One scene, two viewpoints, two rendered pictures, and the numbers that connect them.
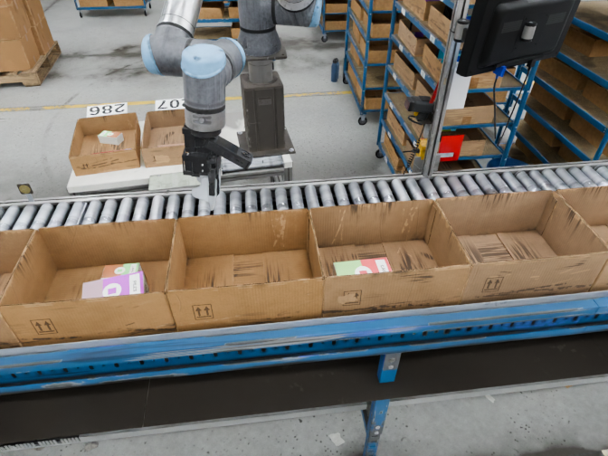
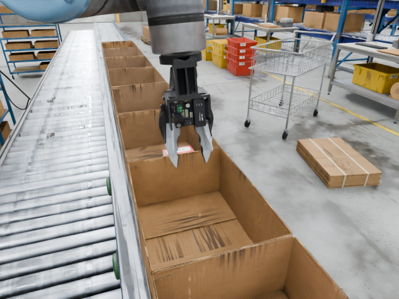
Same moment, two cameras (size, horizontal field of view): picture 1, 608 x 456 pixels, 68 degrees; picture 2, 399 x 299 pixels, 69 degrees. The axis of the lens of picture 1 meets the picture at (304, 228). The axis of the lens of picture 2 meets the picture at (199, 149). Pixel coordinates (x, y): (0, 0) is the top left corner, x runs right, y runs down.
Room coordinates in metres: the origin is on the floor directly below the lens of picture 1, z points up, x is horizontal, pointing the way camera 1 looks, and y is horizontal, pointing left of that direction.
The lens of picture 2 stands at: (1.01, 0.72, 1.48)
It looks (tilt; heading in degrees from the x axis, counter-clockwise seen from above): 29 degrees down; 259
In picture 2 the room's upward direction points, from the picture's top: straight up
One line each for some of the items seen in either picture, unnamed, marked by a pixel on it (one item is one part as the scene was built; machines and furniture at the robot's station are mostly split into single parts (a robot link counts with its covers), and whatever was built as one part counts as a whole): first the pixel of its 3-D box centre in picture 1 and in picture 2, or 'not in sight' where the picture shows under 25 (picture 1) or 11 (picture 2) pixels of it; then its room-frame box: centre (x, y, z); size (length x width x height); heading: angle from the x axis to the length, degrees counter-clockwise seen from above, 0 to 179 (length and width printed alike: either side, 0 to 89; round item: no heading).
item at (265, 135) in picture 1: (262, 112); not in sight; (1.99, 0.19, 0.91); 0.26 x 0.26 x 0.33; 12
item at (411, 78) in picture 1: (425, 68); not in sight; (2.88, -0.79, 0.79); 0.40 x 0.30 x 0.10; 8
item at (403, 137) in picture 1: (415, 124); not in sight; (2.90, -0.79, 0.39); 0.40 x 0.30 x 0.10; 7
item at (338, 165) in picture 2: not in sight; (334, 159); (-0.71, -1.37, 0.06); 0.69 x 0.47 x 0.13; 85
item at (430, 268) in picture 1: (381, 256); (164, 149); (0.95, -0.23, 0.96); 0.39 x 0.29 x 0.17; 97
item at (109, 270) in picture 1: (122, 275); not in sight; (0.93, 0.54, 0.91); 0.10 x 0.06 x 0.05; 96
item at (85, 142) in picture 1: (108, 142); not in sight; (1.91, 0.94, 0.80); 0.38 x 0.28 x 0.10; 15
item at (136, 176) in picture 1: (184, 145); not in sight; (2.00, 0.60, 0.74); 1.00 x 0.58 x 0.03; 102
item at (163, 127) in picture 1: (175, 136); not in sight; (1.98, 0.63, 0.80); 0.38 x 0.28 x 0.10; 11
